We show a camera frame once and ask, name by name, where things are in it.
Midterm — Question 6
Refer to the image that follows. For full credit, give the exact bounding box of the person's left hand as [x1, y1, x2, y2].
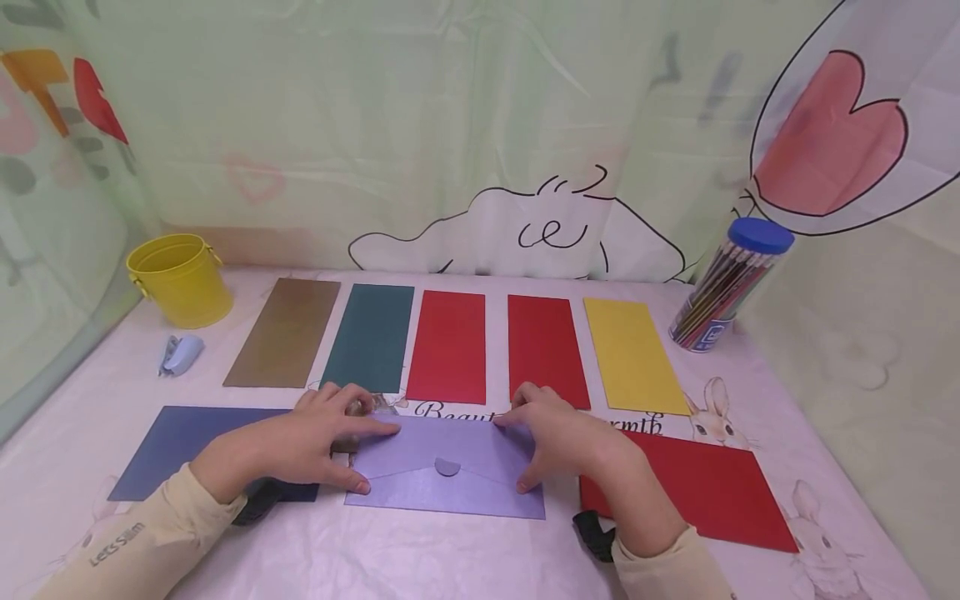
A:
[251, 382, 402, 497]

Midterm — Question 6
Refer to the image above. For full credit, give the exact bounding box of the person's right hand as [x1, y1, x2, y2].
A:
[492, 382, 638, 496]

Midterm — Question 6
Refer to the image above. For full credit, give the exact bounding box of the purple envelope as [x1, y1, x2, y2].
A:
[344, 414, 548, 521]

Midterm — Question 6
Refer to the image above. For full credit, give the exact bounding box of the person's left forearm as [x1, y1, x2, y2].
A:
[31, 433, 260, 600]

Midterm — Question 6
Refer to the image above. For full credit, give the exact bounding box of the person's right forearm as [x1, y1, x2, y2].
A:
[596, 446, 738, 600]

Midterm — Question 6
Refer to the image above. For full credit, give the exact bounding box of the narrow red envelope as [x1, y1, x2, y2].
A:
[405, 289, 488, 406]
[507, 294, 593, 411]

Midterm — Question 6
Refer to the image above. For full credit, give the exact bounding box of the teal envelope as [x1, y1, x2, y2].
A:
[320, 283, 416, 395]

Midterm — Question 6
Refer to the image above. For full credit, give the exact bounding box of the brown envelope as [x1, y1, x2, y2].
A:
[222, 277, 343, 389]

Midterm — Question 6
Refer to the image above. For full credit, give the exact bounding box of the black wrist band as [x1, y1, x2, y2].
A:
[232, 478, 287, 527]
[572, 510, 618, 563]

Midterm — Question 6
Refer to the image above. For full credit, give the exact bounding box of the yellow envelope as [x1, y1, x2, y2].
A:
[583, 297, 691, 417]

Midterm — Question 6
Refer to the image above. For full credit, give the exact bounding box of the light blue stapler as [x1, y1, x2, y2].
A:
[157, 334, 206, 378]

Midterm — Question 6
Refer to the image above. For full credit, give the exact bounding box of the dark blue envelope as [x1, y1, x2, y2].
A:
[108, 406, 321, 503]

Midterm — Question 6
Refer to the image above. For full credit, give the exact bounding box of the wide red envelope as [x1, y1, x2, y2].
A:
[578, 431, 801, 554]

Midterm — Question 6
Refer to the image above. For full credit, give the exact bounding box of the yellow bucket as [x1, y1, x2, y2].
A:
[126, 233, 234, 329]

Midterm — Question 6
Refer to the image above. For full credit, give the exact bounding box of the bundle of coloured pencils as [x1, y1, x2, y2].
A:
[672, 246, 773, 347]

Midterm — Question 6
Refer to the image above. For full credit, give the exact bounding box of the clear pencil tube blue lid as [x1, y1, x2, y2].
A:
[668, 217, 796, 354]

